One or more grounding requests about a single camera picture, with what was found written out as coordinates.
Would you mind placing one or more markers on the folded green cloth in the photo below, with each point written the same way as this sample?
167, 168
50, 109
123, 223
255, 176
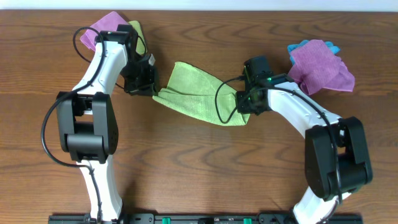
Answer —
141, 47

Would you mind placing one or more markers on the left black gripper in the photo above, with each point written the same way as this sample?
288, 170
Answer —
146, 82

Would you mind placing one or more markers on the crumpled purple cloth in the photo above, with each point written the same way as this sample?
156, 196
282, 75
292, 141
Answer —
316, 67

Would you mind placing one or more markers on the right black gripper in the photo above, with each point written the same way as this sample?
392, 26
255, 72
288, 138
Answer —
242, 108

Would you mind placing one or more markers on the green microfiber cloth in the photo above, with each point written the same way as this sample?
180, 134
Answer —
198, 94

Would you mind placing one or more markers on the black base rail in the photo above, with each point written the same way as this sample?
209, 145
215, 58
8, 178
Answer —
148, 218

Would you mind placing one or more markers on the blue cloth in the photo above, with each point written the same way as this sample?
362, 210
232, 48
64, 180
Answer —
290, 48

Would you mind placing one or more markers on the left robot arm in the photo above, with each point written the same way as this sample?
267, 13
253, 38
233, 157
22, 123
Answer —
87, 123

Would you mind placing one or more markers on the folded purple cloth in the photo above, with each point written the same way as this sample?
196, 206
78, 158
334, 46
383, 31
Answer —
109, 22

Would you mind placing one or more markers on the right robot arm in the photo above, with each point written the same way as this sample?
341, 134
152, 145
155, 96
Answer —
337, 161

